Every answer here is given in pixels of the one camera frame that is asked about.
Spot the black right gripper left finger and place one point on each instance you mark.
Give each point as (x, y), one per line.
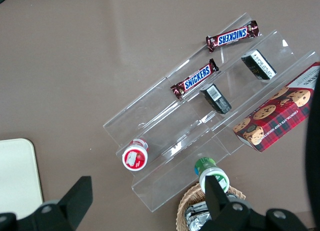
(72, 203)

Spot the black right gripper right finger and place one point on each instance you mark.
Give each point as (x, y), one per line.
(217, 203)

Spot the oval light wicker basket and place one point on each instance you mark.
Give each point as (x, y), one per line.
(185, 203)

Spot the beige plastic tray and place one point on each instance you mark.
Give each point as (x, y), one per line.
(17, 176)

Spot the silver foil packet stack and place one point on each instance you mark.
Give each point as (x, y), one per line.
(195, 216)

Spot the green lid snack cup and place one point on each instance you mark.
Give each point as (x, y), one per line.
(207, 166)

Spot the red lid snack cup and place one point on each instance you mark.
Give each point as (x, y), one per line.
(135, 157)

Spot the clear acrylic stepped stand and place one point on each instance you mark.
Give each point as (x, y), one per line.
(175, 121)

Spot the red tartan cookie box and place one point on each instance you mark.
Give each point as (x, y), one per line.
(275, 121)

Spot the small black box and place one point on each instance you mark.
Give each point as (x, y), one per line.
(258, 64)
(215, 98)

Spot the brown snickers bar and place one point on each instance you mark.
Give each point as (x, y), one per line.
(232, 36)
(196, 79)

